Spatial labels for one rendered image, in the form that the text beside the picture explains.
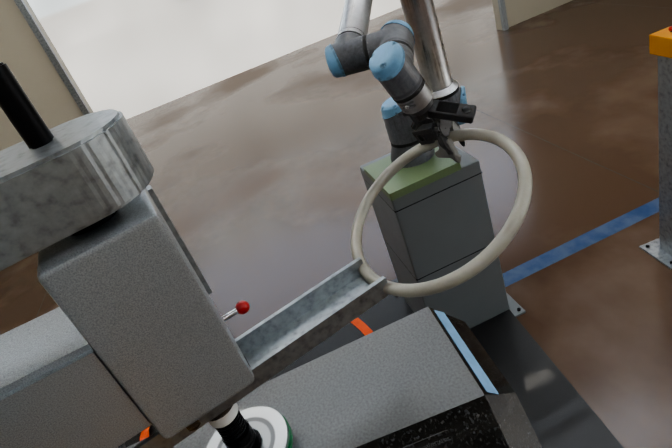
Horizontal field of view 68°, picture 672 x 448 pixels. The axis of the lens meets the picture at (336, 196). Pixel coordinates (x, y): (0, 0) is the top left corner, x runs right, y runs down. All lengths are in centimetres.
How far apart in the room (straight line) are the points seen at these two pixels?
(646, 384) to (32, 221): 212
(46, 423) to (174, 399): 20
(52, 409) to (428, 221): 152
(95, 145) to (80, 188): 7
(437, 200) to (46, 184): 156
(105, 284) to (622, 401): 191
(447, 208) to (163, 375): 143
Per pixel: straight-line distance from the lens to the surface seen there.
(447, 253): 223
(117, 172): 85
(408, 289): 113
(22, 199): 84
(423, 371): 136
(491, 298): 250
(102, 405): 103
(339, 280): 124
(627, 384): 235
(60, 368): 98
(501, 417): 132
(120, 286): 90
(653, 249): 291
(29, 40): 586
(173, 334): 96
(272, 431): 132
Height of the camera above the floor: 186
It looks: 28 degrees down
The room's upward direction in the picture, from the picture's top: 21 degrees counter-clockwise
